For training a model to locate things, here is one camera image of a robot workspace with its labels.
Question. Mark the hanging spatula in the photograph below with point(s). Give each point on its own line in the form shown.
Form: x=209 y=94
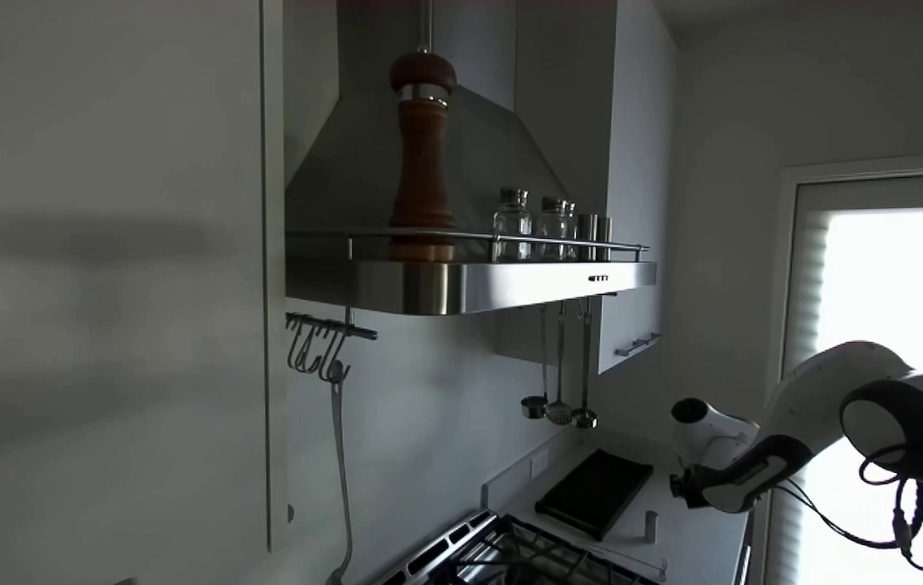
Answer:
x=559 y=410

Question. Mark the wooden pepper mill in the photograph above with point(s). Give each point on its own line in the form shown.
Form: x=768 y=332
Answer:
x=420 y=205

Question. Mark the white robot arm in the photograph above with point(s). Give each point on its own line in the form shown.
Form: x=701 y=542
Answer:
x=852 y=392

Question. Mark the stainless steel gas stove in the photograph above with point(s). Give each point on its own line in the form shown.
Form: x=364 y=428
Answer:
x=506 y=551

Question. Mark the black griddle tray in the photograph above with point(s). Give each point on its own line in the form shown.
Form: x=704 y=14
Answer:
x=597 y=491

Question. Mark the hanging ladle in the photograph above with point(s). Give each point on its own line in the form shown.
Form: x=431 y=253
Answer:
x=535 y=401

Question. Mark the white window blind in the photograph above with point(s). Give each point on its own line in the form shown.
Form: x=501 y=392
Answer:
x=852 y=275

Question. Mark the stainless steel range hood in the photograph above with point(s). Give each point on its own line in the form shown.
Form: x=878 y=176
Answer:
x=484 y=157

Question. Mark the glass spice bottle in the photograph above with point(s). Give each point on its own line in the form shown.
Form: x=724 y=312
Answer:
x=557 y=228
x=511 y=226

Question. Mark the hanging pasta spoon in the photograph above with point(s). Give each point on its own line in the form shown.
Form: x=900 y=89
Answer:
x=586 y=417

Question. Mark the hanging utensil hook rack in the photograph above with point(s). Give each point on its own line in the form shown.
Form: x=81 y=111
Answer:
x=315 y=345

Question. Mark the white upper cabinet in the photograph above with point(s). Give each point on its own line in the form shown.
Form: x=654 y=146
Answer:
x=597 y=93

